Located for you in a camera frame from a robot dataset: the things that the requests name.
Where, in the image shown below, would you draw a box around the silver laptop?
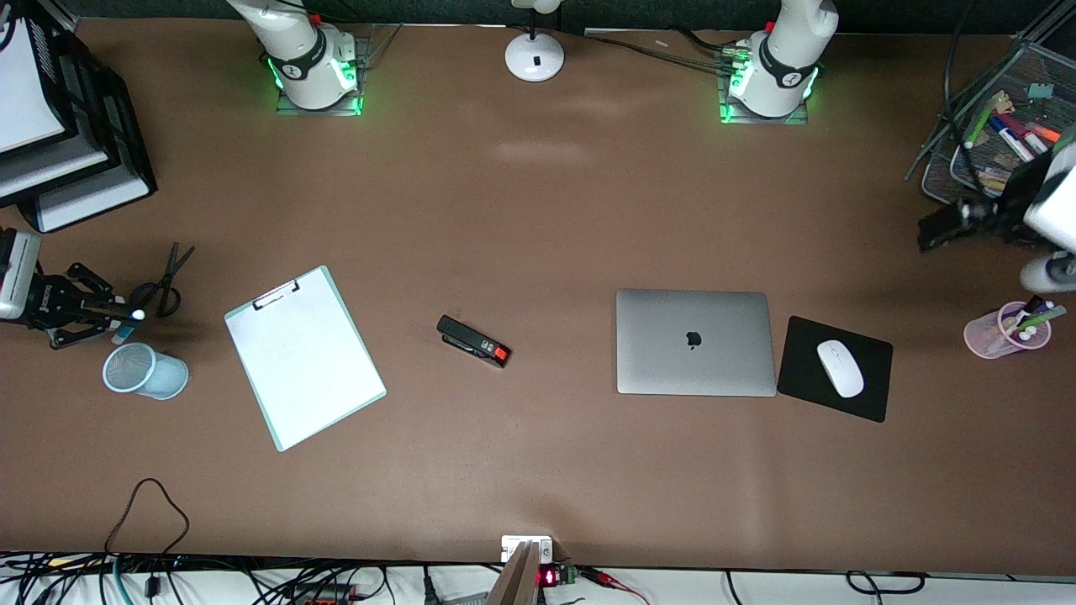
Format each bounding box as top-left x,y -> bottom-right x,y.
616,290 -> 777,397

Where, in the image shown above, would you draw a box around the dark blue white marker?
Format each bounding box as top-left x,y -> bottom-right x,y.
987,115 -> 1036,164

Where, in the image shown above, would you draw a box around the red marker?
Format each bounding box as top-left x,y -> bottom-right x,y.
1000,112 -> 1052,155

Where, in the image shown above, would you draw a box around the green marker white tip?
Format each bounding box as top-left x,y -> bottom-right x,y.
963,91 -> 1007,150

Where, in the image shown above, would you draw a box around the green marker in cup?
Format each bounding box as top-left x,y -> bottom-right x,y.
1015,306 -> 1068,332

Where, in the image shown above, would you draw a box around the black scissors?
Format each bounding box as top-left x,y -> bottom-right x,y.
126,242 -> 197,319

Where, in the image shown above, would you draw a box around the light blue mesh cup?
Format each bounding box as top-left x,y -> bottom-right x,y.
103,341 -> 190,401

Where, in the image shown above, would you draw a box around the pink pen cup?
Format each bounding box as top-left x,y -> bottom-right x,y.
963,301 -> 1053,360

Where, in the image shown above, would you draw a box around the silver mesh desk tray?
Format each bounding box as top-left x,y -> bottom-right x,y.
904,34 -> 1076,207

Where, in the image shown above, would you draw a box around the black stacked paper tray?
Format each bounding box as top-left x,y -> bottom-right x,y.
0,4 -> 159,234

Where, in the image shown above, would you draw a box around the white computer mouse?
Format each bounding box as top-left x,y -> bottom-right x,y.
816,339 -> 866,399

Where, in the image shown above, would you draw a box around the mint green clipboard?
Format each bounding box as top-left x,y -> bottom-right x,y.
224,265 -> 388,453

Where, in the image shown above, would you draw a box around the black mouse pad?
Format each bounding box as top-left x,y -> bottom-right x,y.
776,316 -> 894,424

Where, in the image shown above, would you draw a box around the white paper stack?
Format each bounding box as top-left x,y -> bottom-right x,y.
0,24 -> 70,155

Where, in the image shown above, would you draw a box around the white board with teal edge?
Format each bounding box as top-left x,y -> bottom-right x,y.
227,271 -> 383,449

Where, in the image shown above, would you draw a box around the black power strip orange switches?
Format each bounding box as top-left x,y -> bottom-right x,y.
286,582 -> 358,605

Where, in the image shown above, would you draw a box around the black stapler red tip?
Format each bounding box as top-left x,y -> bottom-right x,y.
436,315 -> 512,369

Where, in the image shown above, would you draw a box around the white lamp base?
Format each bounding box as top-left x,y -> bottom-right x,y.
504,0 -> 566,83

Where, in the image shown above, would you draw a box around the small white box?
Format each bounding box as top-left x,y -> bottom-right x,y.
501,534 -> 554,564

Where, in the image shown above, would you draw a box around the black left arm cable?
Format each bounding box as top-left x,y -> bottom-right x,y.
929,0 -> 980,160

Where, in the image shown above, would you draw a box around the black cable tangle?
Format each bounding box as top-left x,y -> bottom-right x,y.
0,550 -> 110,605

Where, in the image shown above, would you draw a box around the black looped cable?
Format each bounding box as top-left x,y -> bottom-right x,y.
104,477 -> 191,599

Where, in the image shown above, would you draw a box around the black coiled cable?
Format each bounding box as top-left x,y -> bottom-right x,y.
845,570 -> 927,594

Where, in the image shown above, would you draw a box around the black cable along table edge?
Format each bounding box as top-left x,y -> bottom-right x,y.
583,29 -> 736,68

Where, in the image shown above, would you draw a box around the red and black wire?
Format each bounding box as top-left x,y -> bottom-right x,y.
578,566 -> 650,605

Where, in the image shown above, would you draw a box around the wooden post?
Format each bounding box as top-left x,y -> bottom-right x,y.
486,540 -> 541,605

